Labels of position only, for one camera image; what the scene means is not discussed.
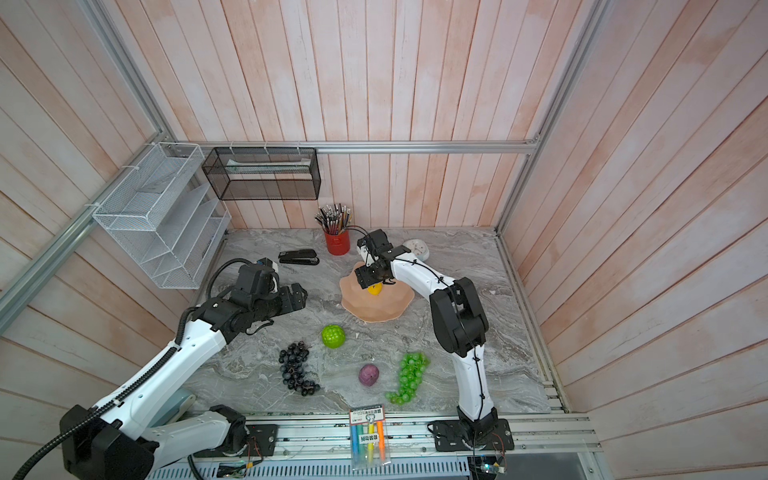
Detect yellow fake lemon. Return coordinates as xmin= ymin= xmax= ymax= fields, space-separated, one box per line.
xmin=367 ymin=282 xmax=383 ymax=296

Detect pink scalloped fruit bowl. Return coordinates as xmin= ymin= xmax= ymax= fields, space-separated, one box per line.
xmin=339 ymin=262 xmax=415 ymax=323

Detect green bumpy fake fruit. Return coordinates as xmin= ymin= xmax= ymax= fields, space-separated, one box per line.
xmin=321 ymin=324 xmax=346 ymax=349

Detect black fake grape bunch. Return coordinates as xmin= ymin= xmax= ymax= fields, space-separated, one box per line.
xmin=278 ymin=341 xmax=321 ymax=396

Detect green fake grape bunch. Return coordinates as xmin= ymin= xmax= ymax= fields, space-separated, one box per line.
xmin=385 ymin=352 xmax=430 ymax=405

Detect purple fake fruit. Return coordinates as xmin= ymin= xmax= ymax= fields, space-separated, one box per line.
xmin=358 ymin=364 xmax=380 ymax=387

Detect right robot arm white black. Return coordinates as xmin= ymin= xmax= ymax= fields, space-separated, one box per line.
xmin=355 ymin=229 xmax=499 ymax=440

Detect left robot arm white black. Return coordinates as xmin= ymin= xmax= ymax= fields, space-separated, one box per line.
xmin=14 ymin=258 xmax=308 ymax=479

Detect white round alarm clock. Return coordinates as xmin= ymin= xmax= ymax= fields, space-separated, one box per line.
xmin=403 ymin=239 xmax=430 ymax=261

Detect black stapler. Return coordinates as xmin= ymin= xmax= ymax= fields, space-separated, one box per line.
xmin=278 ymin=248 xmax=320 ymax=266

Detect red metal pen holder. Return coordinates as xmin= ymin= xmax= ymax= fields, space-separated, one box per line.
xmin=325 ymin=230 xmax=350 ymax=256

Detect highlighter marker pack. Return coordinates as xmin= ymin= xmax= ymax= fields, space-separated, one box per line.
xmin=348 ymin=404 xmax=391 ymax=470

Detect black mesh wall basket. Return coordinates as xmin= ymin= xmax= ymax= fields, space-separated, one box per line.
xmin=202 ymin=146 xmax=322 ymax=201

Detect aluminium front rail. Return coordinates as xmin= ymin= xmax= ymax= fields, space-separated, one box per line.
xmin=104 ymin=411 xmax=603 ymax=466

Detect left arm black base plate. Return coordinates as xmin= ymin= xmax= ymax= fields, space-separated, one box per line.
xmin=194 ymin=424 xmax=278 ymax=459

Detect white wire mesh shelf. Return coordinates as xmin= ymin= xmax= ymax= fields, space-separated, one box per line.
xmin=94 ymin=143 xmax=231 ymax=290

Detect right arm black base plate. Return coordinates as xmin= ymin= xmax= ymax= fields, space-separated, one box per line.
xmin=427 ymin=416 xmax=515 ymax=452

